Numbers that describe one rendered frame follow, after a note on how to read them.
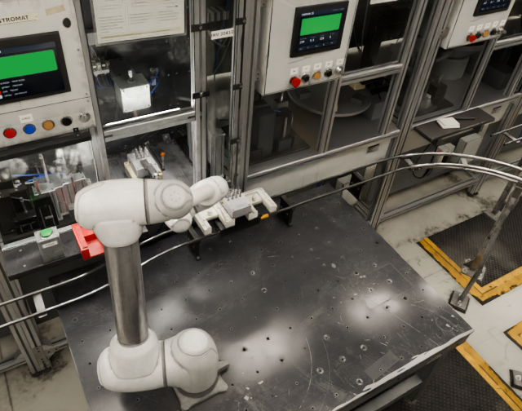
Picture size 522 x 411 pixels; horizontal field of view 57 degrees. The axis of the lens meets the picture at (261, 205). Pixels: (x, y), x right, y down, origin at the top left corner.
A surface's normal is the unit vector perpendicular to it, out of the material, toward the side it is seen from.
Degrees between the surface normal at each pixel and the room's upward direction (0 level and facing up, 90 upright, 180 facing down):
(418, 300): 0
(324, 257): 0
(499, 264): 0
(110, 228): 80
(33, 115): 90
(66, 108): 90
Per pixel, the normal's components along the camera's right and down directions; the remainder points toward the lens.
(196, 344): 0.18, -0.74
